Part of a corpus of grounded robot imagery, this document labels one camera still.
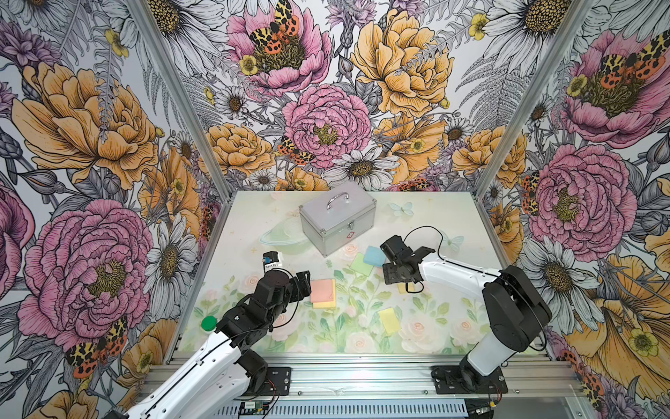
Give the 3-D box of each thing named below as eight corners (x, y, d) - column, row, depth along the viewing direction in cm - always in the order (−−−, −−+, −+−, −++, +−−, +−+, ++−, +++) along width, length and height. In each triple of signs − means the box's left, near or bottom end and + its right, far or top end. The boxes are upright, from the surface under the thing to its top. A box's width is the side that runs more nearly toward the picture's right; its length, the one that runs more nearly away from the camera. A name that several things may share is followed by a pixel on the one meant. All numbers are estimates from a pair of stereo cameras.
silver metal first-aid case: (290, 229, 112) (283, 197, 98) (333, 198, 124) (332, 166, 110) (331, 265, 101) (330, 235, 87) (374, 227, 113) (379, 196, 99)
